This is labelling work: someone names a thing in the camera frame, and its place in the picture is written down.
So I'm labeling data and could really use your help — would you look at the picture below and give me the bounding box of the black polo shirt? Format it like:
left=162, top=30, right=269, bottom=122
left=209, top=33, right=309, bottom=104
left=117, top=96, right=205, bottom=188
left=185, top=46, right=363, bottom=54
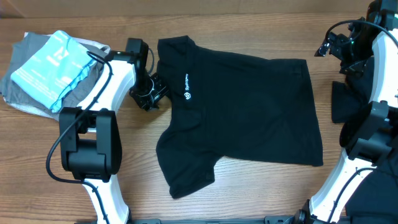
left=156, top=36, right=323, bottom=199

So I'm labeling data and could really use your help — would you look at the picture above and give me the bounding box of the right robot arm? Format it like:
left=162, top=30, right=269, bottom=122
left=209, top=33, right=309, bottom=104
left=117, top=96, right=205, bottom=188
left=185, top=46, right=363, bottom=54
left=264, top=1, right=397, bottom=223

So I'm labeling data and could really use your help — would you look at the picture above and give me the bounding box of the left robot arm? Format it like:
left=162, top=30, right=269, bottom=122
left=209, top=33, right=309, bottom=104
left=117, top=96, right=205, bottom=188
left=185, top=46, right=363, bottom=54
left=53, top=38, right=169, bottom=223

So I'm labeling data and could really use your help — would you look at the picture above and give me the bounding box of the pile of black clothes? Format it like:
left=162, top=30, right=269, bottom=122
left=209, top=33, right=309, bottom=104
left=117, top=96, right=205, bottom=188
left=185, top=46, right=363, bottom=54
left=331, top=57, right=397, bottom=224

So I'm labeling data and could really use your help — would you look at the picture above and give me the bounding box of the folded light blue shirt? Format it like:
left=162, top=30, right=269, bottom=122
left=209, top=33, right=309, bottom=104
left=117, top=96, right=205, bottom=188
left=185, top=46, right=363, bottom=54
left=11, top=30, right=95, bottom=113

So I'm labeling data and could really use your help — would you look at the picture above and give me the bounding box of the folded dark grey shirt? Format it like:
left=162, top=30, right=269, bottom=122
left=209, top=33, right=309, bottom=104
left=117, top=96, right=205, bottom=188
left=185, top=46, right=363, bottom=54
left=1, top=32, right=103, bottom=120

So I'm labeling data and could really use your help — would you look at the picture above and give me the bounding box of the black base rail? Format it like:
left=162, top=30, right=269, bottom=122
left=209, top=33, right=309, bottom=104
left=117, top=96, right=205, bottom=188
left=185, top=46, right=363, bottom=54
left=127, top=216, right=294, bottom=224

